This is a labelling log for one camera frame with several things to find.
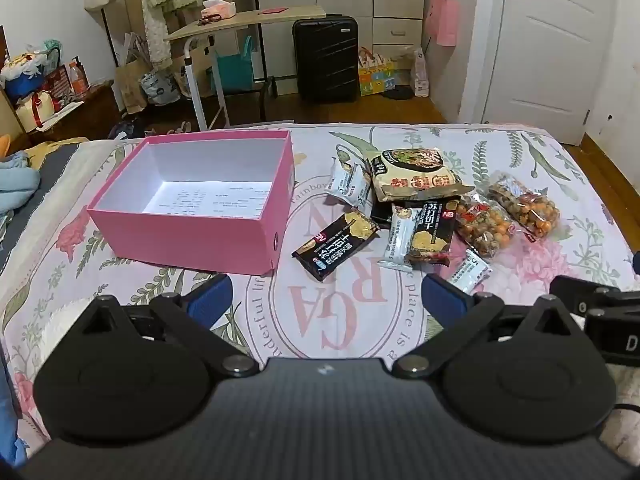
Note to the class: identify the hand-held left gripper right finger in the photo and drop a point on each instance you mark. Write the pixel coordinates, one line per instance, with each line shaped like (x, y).
(444, 296)

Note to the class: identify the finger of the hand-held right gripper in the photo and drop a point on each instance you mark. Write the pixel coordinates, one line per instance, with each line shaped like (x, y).
(580, 295)

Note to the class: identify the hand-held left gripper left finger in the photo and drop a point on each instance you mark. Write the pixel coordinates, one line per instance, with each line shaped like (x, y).
(212, 299)

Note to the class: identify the white wafer packet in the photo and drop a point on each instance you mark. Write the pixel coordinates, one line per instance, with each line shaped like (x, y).
(401, 237)
(467, 272)
(360, 189)
(339, 181)

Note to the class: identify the pink cardboard box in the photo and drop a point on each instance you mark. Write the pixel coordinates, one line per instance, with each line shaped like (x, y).
(200, 230)

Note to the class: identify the instant noodle packet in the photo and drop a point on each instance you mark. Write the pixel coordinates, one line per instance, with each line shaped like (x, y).
(417, 172)

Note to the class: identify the black cracker packet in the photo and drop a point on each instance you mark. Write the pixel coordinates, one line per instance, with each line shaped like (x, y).
(336, 245)
(432, 232)

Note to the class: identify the clear coated peanut bag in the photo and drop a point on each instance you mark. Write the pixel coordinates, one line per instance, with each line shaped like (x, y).
(525, 205)
(482, 227)

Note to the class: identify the floral bed sheet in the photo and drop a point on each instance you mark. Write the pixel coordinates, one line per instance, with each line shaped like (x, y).
(550, 170)

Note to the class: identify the dark round mat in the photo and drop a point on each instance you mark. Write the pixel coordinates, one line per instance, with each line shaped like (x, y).
(398, 92)

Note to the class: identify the yellow cloth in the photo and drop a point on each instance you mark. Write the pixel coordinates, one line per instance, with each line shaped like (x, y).
(52, 152)

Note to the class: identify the grey printed bag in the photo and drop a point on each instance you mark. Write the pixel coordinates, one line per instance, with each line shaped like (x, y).
(160, 86)

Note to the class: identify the white plastic bag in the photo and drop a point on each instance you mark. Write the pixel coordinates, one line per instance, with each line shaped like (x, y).
(419, 75)

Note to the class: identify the wooden bedside cabinet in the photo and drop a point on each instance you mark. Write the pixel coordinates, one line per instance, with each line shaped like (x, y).
(95, 110)

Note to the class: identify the brown paper bag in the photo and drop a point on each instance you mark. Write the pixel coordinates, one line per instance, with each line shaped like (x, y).
(131, 89)

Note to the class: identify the colourful paper bag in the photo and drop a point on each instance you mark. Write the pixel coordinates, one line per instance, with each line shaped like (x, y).
(376, 76)

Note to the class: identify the teal bag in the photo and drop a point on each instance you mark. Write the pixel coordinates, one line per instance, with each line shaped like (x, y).
(232, 69)

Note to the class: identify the light blue cloth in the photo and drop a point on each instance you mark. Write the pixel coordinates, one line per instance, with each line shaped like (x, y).
(15, 175)

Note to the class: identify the white door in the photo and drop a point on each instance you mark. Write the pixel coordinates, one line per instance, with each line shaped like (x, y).
(545, 45)

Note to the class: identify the orange drink bottle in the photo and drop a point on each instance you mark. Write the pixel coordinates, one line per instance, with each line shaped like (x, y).
(76, 79)

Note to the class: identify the cream bag with red ribbon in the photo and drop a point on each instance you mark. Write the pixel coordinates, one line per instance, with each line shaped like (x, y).
(35, 107)

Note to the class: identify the black suitcase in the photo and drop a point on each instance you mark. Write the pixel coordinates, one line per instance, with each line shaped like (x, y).
(325, 57)

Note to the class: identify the pink gift bag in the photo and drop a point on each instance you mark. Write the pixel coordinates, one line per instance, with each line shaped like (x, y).
(446, 20)

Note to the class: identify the wooden rolling table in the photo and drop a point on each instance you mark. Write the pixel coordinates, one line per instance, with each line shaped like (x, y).
(245, 21)

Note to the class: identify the pink tissue box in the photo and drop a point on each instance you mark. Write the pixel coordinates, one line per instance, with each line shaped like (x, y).
(218, 8)

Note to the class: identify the red booklet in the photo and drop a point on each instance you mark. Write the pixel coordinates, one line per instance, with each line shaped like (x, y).
(272, 10)

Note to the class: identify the blue and white bouquet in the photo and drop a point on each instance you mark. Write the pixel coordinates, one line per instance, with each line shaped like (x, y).
(25, 67)

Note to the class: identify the white fluffy coat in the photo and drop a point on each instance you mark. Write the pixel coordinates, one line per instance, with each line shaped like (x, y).
(172, 0)

